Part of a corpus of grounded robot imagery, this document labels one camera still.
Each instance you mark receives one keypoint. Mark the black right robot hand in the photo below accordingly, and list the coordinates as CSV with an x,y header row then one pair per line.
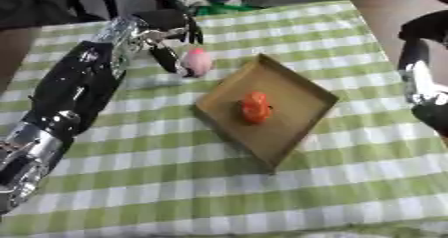
x,y
426,27

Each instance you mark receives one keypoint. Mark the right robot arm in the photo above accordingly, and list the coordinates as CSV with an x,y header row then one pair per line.
x,y
423,85

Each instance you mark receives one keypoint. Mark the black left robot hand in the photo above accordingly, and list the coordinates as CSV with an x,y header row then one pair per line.
x,y
166,20

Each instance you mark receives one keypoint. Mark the green fabric object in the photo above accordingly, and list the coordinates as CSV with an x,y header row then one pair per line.
x,y
224,8

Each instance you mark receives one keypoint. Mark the tan cardboard box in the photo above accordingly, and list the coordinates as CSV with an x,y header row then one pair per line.
x,y
291,102

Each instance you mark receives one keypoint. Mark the pink egg-shaped toy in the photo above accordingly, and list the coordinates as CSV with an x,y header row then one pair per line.
x,y
197,62

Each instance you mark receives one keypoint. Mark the orange toy figure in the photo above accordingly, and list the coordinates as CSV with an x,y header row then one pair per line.
x,y
255,108

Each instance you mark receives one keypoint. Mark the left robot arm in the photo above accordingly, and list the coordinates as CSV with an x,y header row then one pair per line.
x,y
76,82

